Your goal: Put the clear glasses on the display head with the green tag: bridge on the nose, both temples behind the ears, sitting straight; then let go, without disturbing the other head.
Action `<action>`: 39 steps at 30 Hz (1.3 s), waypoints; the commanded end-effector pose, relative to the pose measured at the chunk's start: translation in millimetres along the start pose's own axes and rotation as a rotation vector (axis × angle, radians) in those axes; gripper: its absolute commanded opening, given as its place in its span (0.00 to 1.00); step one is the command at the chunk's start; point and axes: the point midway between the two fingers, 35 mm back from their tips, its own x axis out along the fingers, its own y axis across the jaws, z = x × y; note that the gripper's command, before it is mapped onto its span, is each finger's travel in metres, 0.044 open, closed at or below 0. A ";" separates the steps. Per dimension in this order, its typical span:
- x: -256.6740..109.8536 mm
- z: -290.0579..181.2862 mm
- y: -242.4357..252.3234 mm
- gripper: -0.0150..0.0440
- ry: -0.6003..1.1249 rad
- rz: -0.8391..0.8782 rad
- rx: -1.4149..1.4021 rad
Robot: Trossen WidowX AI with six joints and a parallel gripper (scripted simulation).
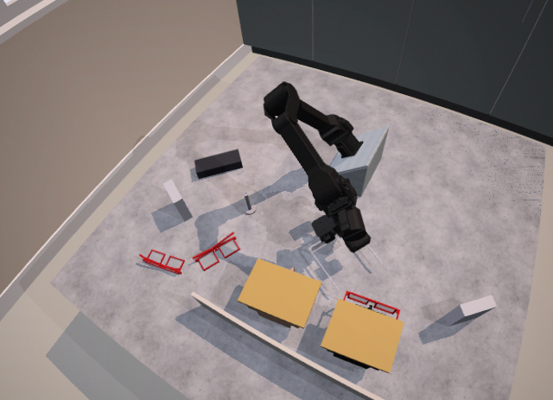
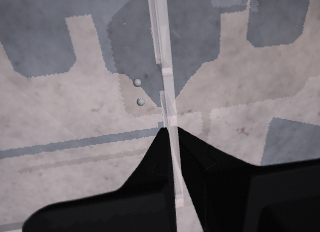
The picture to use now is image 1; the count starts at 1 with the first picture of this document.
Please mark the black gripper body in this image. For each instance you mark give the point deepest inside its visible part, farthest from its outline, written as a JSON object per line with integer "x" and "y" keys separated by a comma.
{"x": 354, "y": 245}

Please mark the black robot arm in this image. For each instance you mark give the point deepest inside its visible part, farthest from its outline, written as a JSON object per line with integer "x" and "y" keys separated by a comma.
{"x": 324, "y": 182}

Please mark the long white flat bar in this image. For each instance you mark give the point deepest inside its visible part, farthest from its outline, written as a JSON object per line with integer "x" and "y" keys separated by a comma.
{"x": 285, "y": 351}

